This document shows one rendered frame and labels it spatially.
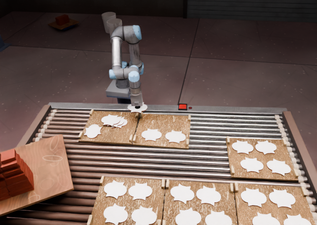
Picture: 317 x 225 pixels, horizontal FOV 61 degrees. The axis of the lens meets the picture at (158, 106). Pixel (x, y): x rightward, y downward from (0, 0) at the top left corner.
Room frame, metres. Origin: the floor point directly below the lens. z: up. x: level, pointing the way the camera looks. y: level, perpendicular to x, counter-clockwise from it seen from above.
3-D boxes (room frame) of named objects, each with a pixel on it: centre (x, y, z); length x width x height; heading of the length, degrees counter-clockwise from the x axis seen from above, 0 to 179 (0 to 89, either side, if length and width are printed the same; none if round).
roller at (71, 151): (1.28, 0.03, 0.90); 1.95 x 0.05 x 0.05; 83
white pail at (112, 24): (5.29, 0.79, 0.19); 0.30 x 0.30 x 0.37
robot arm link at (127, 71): (1.72, 0.18, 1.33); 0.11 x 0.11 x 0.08; 3
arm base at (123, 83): (2.19, 0.33, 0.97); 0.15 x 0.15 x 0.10
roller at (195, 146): (1.38, 0.02, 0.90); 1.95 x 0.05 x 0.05; 83
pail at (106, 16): (5.69, 0.95, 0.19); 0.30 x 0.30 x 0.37
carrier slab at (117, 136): (1.58, 0.39, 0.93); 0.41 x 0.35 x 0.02; 81
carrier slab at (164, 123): (1.51, -0.03, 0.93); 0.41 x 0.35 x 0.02; 80
